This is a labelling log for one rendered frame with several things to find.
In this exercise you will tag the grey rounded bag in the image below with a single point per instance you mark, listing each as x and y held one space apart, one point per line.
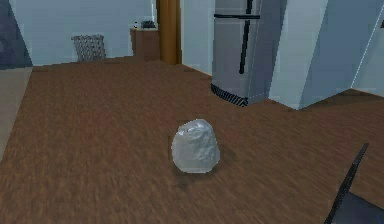
195 146

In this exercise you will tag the brown wooden cupboard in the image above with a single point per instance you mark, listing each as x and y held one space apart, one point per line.
145 44

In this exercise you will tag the brown wooden door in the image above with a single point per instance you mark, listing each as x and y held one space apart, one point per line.
169 30

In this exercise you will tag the small dark bottle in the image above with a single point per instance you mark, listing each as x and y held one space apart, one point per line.
135 24

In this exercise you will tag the grey fridge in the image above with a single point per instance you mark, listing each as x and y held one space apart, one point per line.
240 50

